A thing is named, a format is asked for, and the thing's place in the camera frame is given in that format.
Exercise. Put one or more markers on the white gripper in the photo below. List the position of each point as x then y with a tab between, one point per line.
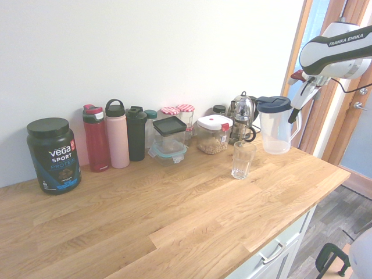
302	97

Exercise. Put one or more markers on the clear pitcher with blue lid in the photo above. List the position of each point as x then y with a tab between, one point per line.
274	130

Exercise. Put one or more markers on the red water bottle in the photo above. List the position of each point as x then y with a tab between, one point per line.
96	145

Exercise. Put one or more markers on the clear faceted drinking glass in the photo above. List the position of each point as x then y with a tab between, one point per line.
243	162

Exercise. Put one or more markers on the silver door lock knob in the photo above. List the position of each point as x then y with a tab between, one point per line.
363	91

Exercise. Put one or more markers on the jar with black lid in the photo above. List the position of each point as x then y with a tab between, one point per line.
218	109

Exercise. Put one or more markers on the cereal canister with white lid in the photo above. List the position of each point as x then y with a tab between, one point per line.
213	122

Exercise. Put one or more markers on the small jar red gingham lid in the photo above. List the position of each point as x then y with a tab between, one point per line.
189	132

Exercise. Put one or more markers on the silver door hinge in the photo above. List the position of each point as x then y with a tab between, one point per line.
342	19

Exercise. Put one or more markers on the tall jar red gingham lid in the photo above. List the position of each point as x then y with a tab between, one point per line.
170	111
186	108

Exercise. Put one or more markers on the square container with black lid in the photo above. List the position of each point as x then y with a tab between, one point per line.
169	125

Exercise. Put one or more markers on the glass container teal clip lid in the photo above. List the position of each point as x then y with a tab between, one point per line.
170	153

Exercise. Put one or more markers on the pale kitchen cabinet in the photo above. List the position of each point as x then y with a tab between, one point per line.
290	247

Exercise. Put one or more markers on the dark green clamp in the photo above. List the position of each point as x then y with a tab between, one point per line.
329	250

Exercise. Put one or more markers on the clear bottle with green lid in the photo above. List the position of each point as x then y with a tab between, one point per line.
150	114

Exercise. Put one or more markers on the black shaker bottle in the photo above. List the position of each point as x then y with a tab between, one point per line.
136	136

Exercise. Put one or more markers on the pink bottle with black cap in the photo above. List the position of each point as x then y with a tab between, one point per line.
116	136

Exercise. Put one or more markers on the black Vega protein tub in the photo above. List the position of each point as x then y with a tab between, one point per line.
55	157

